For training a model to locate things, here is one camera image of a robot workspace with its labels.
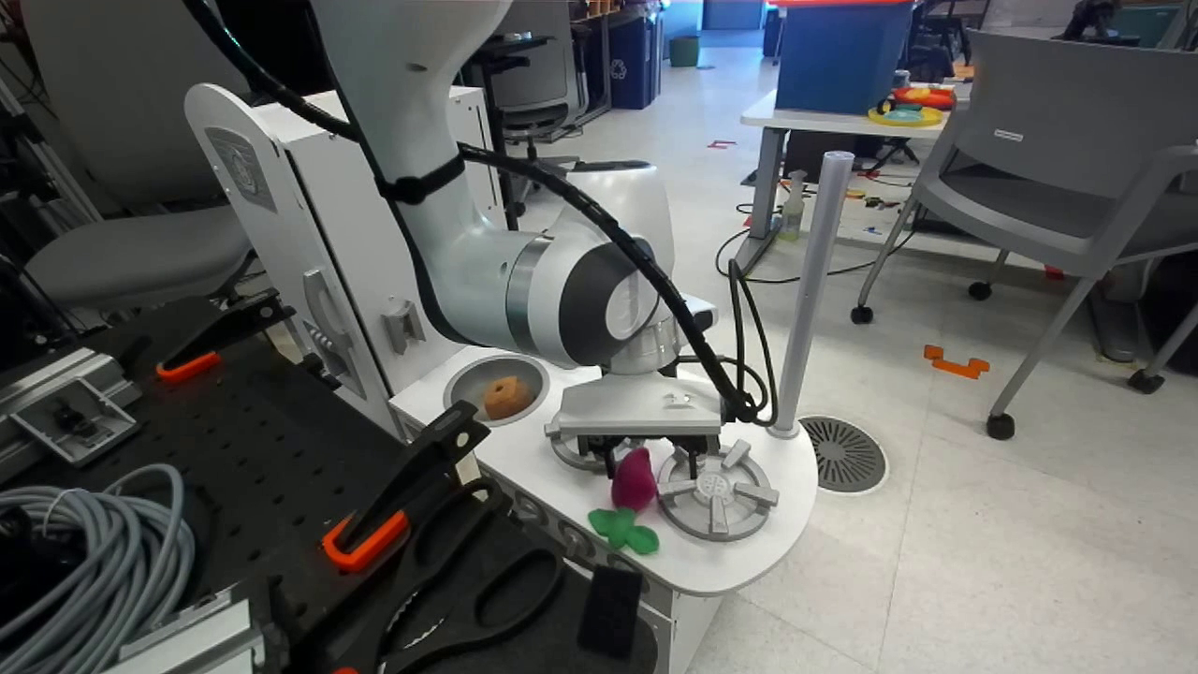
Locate white work table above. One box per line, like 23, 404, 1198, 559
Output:
733, 86, 980, 274

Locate grey plastic metal-leg chair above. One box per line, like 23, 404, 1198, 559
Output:
847, 27, 1198, 440

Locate blue plastic storage bin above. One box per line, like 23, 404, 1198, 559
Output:
773, 0, 920, 119

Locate black scissors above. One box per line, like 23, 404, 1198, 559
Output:
371, 547, 575, 674

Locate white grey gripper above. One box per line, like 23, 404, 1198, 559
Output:
543, 368, 731, 478

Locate black rectangular block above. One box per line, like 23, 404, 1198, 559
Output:
575, 560, 647, 664

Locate grey spoked stove burner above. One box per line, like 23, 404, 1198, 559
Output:
547, 423, 614, 475
657, 438, 785, 547

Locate grey padded office chair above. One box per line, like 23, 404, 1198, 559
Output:
18, 0, 254, 312

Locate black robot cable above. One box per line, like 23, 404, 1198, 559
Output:
184, 0, 780, 431

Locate grey coiled cable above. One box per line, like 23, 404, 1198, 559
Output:
0, 461, 200, 674

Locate colourful toy pile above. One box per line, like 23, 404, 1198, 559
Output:
864, 78, 963, 132

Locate blue recycling bin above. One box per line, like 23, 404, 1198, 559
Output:
606, 7, 666, 113

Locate orange toy food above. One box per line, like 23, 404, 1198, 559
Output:
481, 375, 535, 423

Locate grey plate black device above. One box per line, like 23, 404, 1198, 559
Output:
9, 375, 143, 466

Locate green toy leaf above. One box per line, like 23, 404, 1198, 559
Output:
583, 501, 662, 560

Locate magenta toy vegetable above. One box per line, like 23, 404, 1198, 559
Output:
606, 440, 662, 511

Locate grey plastic pole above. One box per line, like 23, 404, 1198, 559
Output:
765, 146, 860, 446

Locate round floor drain grate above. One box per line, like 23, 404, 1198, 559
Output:
793, 413, 895, 499

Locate black clamp orange handle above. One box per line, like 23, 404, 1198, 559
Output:
154, 288, 298, 388
317, 395, 495, 580

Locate aluminium extrusion bar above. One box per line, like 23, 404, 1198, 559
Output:
0, 345, 124, 423

